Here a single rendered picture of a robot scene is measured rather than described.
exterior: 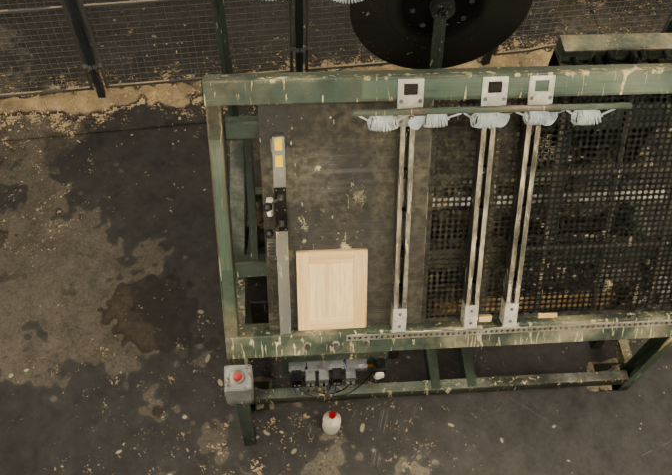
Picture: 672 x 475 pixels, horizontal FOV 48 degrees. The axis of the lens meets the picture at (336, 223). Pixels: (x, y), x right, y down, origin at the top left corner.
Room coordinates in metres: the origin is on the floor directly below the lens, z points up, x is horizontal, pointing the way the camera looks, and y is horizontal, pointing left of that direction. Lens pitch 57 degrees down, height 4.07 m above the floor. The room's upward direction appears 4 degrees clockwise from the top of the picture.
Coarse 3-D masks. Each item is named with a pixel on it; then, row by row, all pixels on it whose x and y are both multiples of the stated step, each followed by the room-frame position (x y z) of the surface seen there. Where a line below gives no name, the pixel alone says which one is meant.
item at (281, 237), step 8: (272, 136) 1.89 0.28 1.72; (280, 136) 1.89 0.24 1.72; (272, 144) 1.87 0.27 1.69; (272, 152) 1.85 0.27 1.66; (280, 152) 1.86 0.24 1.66; (280, 168) 1.82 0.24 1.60; (280, 176) 1.80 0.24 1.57; (280, 184) 1.79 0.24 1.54; (280, 232) 1.67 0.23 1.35; (280, 240) 1.65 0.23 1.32; (280, 248) 1.63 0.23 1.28; (280, 256) 1.61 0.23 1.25; (288, 256) 1.62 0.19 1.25; (280, 264) 1.59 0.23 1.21; (288, 264) 1.60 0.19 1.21; (280, 272) 1.57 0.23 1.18; (288, 272) 1.58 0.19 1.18; (280, 280) 1.55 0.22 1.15; (288, 280) 1.56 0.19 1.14; (280, 288) 1.53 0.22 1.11; (288, 288) 1.53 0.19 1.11; (280, 296) 1.51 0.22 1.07; (288, 296) 1.51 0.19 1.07; (280, 304) 1.49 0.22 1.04; (288, 304) 1.49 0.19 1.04; (280, 312) 1.47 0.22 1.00; (288, 312) 1.47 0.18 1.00; (280, 320) 1.44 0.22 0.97; (288, 320) 1.45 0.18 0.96; (280, 328) 1.42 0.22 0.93; (288, 328) 1.43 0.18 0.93
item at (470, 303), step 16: (496, 80) 2.05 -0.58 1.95; (496, 96) 2.02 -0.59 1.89; (496, 112) 1.99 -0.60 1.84; (512, 112) 1.90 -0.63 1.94; (480, 128) 1.99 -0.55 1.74; (480, 144) 1.94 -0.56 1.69; (480, 160) 1.91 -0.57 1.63; (480, 176) 1.87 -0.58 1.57; (480, 192) 1.84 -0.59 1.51; (480, 208) 1.80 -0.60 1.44; (480, 224) 1.77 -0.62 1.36; (480, 240) 1.72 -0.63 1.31; (480, 256) 1.68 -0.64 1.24; (480, 272) 1.64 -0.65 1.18; (464, 288) 1.62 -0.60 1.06; (464, 304) 1.56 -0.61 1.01; (464, 320) 1.51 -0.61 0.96
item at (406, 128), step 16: (400, 80) 2.01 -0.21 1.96; (416, 80) 2.02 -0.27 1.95; (400, 96) 1.98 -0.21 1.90; (416, 96) 1.99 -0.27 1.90; (400, 128) 1.94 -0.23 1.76; (416, 128) 1.85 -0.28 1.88; (400, 144) 1.91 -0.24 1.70; (400, 160) 1.87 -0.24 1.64; (400, 176) 1.84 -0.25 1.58; (400, 192) 1.80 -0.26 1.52; (400, 208) 1.76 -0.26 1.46; (400, 224) 1.73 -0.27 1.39; (400, 240) 1.69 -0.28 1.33; (400, 256) 1.65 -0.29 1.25; (400, 272) 1.63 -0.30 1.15; (400, 288) 1.57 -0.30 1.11; (400, 304) 1.54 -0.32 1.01; (400, 320) 1.48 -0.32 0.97
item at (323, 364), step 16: (352, 352) 1.38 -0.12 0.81; (368, 352) 1.39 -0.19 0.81; (384, 352) 1.40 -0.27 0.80; (288, 368) 1.34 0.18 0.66; (304, 368) 1.31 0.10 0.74; (320, 368) 1.32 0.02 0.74; (336, 368) 1.32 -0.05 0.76; (352, 368) 1.32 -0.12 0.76; (368, 368) 1.39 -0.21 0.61; (384, 368) 1.34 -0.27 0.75; (320, 384) 1.26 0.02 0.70; (336, 384) 1.25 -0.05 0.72; (352, 384) 1.28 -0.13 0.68
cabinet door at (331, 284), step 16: (304, 256) 1.64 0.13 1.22; (320, 256) 1.64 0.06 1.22; (336, 256) 1.65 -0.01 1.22; (352, 256) 1.66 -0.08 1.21; (304, 272) 1.59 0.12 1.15; (320, 272) 1.60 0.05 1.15; (336, 272) 1.61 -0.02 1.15; (352, 272) 1.62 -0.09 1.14; (304, 288) 1.55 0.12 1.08; (320, 288) 1.56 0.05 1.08; (336, 288) 1.57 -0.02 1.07; (352, 288) 1.58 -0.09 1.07; (304, 304) 1.51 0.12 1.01; (320, 304) 1.52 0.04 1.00; (336, 304) 1.53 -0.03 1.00; (352, 304) 1.53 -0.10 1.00; (304, 320) 1.47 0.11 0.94; (320, 320) 1.47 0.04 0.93; (336, 320) 1.48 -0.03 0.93; (352, 320) 1.49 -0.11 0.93
